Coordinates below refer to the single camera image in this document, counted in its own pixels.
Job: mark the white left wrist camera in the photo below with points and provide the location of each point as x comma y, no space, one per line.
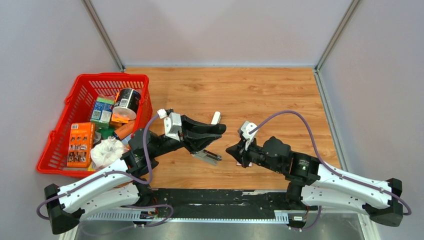
173,126

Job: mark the orange product box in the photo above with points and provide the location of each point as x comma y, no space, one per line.
81,140

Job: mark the crumpled white plastic bag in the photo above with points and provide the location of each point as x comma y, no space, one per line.
107,152

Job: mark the orange snack packet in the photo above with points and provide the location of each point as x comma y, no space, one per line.
119,119

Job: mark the black stapler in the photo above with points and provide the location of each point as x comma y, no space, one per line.
208,157

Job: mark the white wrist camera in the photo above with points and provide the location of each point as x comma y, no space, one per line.
247,133
173,126

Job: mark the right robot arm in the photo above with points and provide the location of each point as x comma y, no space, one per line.
311,184

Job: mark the black white cylindrical can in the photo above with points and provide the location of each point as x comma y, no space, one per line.
134,98

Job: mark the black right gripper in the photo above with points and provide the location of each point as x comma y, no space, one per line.
235,152

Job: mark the red plastic basket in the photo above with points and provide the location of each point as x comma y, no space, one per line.
67,151

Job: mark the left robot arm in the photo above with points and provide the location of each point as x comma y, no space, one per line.
127,179

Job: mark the orange tube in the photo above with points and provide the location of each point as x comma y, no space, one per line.
124,131

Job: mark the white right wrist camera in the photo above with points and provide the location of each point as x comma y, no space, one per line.
247,133

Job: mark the green blue carton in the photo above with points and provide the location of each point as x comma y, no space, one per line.
102,112

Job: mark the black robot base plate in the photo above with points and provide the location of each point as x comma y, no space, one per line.
218,203

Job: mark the red white staple box sleeve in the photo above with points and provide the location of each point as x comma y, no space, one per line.
244,165

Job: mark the white stapler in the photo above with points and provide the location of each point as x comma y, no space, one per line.
216,118

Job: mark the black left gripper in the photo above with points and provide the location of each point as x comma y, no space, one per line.
195,134

